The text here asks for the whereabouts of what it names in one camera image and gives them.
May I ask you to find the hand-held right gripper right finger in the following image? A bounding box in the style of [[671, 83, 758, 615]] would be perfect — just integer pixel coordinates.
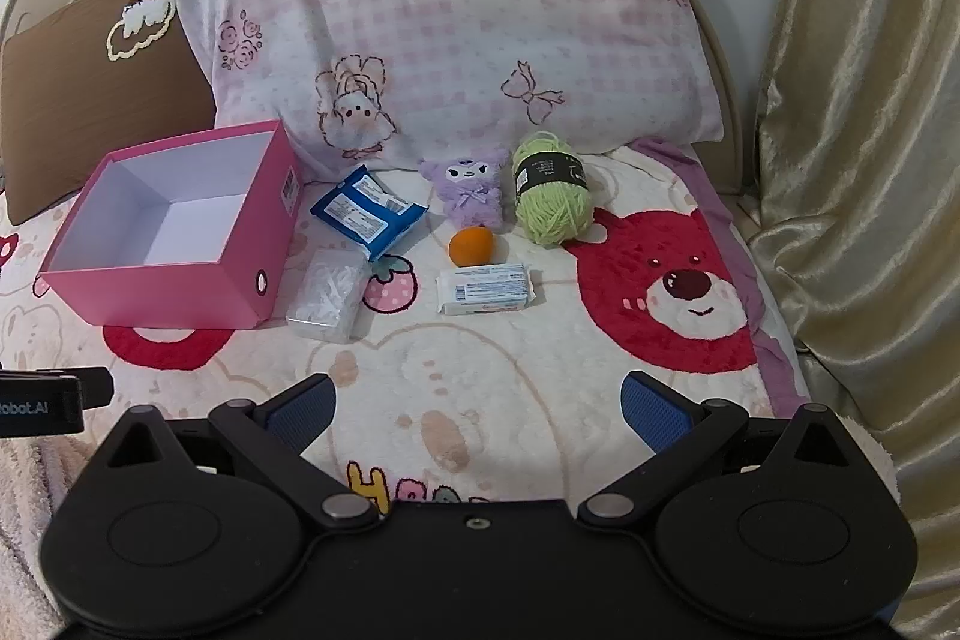
[[577, 370, 875, 530]]

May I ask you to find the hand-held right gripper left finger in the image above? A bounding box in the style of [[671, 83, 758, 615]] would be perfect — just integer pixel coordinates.
[[90, 374, 380, 532]]

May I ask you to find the clear cotton swab case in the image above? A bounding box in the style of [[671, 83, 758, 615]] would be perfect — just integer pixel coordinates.
[[285, 248, 370, 345]]

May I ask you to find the pink cardboard box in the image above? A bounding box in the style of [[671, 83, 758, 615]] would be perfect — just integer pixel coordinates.
[[37, 120, 305, 330]]

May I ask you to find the white tissue pack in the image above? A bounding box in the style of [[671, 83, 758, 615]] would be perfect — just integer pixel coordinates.
[[436, 263, 537, 316]]

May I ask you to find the blue wet wipes pack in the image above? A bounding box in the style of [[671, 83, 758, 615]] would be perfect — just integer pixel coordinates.
[[310, 167, 428, 262]]

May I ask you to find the green yarn skein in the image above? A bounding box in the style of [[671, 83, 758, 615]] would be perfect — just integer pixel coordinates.
[[511, 130, 612, 247]]

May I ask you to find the orange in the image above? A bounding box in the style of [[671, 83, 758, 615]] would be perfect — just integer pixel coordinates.
[[448, 226, 496, 268]]

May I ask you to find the white fluffy cloth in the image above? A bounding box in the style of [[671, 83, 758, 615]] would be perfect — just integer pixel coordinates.
[[832, 415, 899, 506]]

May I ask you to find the purple plush toy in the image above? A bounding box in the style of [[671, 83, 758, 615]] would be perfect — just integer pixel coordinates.
[[418, 156, 502, 231]]

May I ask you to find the brown pillow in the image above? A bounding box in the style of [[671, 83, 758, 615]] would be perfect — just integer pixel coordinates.
[[0, 0, 248, 226]]

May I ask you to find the gold satin curtain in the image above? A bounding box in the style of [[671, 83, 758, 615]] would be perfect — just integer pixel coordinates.
[[739, 0, 960, 611]]

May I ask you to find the pink checked cartoon pillow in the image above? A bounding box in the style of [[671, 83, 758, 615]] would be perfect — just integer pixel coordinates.
[[172, 0, 727, 180]]

